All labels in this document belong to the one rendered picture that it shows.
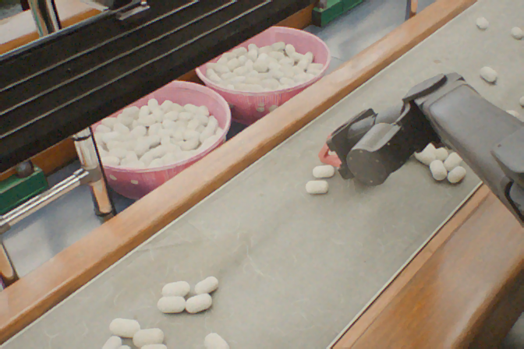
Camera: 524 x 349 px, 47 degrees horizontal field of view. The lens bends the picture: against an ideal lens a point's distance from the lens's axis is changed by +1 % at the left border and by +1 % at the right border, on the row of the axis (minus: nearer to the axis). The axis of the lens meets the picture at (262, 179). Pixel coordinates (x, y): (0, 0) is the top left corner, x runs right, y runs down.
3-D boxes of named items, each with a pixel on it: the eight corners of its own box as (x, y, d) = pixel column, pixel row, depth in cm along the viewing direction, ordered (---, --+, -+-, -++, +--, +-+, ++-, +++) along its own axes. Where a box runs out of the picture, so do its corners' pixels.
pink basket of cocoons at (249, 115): (355, 91, 122) (358, 49, 116) (270, 153, 107) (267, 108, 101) (260, 54, 137) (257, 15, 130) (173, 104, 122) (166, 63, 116)
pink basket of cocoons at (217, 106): (256, 135, 112) (253, 92, 106) (196, 229, 93) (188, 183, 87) (135, 113, 120) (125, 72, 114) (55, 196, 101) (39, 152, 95)
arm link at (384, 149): (486, 126, 73) (449, 69, 71) (445, 181, 67) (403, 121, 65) (412, 150, 83) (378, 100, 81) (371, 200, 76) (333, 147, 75)
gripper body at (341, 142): (321, 142, 83) (356, 127, 77) (362, 110, 89) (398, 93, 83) (345, 180, 84) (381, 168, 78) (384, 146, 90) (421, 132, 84)
